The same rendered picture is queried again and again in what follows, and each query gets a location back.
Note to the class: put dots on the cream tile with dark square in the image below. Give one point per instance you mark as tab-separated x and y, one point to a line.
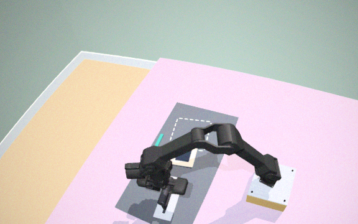
186	159

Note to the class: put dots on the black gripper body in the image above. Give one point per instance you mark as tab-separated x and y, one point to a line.
177	185

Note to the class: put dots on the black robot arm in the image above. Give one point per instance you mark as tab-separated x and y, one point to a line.
156	160

